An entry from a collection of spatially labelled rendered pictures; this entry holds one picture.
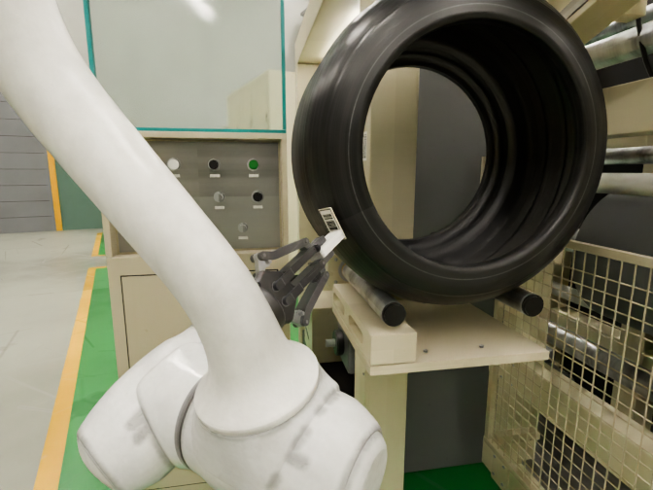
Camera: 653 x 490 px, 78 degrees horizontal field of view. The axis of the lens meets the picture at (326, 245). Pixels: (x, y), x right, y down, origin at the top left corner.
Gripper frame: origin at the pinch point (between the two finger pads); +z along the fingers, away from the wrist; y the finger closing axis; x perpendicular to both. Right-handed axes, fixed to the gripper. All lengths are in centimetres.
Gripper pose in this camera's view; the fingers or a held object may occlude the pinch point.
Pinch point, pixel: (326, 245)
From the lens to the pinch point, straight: 65.9
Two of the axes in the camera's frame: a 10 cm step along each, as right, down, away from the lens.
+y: 4.9, 8.4, 2.4
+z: 5.1, -5.0, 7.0
